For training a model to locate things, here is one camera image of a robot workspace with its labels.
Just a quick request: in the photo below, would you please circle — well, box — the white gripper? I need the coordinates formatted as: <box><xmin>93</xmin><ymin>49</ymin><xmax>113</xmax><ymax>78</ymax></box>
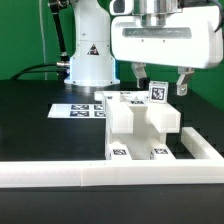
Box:
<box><xmin>109</xmin><ymin>0</ymin><xmax>223</xmax><ymax>96</ymax></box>

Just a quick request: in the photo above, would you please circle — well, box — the white tagged cube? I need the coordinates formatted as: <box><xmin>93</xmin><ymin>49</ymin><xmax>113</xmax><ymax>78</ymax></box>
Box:
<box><xmin>149</xmin><ymin>81</ymin><xmax>168</xmax><ymax>103</ymax></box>

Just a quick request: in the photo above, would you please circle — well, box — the white chair seat part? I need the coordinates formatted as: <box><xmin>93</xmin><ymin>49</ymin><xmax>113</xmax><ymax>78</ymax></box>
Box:
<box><xmin>105</xmin><ymin>99</ymin><xmax>168</xmax><ymax>161</ymax></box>

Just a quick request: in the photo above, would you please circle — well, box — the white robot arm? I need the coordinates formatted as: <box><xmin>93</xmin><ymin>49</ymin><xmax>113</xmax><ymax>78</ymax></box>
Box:
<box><xmin>65</xmin><ymin>0</ymin><xmax>223</xmax><ymax>96</ymax></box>

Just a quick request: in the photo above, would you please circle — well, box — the white flat tagged plate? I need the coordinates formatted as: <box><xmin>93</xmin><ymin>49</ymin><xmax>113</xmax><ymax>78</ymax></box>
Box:
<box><xmin>48</xmin><ymin>104</ymin><xmax>105</xmax><ymax>119</ymax></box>

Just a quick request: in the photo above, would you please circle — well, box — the white boundary fence frame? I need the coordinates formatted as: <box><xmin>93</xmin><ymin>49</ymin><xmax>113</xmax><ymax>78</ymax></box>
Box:
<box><xmin>0</xmin><ymin>127</ymin><xmax>224</xmax><ymax>188</ymax></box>

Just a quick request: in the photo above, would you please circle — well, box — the black cable bundle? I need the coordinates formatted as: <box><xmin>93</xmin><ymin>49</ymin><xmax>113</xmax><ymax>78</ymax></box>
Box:
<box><xmin>10</xmin><ymin>61</ymin><xmax>71</xmax><ymax>81</ymax></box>

